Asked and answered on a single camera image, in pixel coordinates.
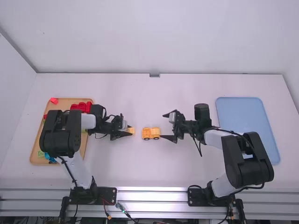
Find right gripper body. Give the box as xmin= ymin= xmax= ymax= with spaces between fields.
xmin=172 ymin=111 xmax=188 ymax=141

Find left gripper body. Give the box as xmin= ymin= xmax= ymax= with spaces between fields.
xmin=103 ymin=114 xmax=124 ymax=140

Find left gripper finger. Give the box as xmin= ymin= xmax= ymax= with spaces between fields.
xmin=111 ymin=131 xmax=133 ymax=141

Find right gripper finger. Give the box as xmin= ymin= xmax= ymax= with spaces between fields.
xmin=161 ymin=134 xmax=178 ymax=144
xmin=162 ymin=109 xmax=178 ymax=118

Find yellow toy car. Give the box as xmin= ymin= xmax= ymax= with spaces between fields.
xmin=141 ymin=126 xmax=162 ymax=141

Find silver rails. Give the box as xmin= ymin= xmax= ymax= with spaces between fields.
xmin=0 ymin=186 xmax=299 ymax=220

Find blue mat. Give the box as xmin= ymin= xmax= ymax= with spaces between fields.
xmin=215 ymin=97 xmax=281 ymax=166

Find blue toy brick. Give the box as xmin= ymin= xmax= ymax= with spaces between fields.
xmin=44 ymin=152 xmax=57 ymax=163

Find small circuit board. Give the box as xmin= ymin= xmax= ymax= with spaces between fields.
xmin=115 ymin=203 xmax=128 ymax=214

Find tan tray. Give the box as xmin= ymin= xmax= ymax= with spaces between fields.
xmin=29 ymin=98 xmax=94 ymax=166

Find black cable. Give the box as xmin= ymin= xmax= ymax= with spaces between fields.
xmin=235 ymin=181 xmax=266 ymax=191
xmin=191 ymin=133 xmax=203 ymax=158
xmin=87 ymin=129 xmax=112 ymax=140

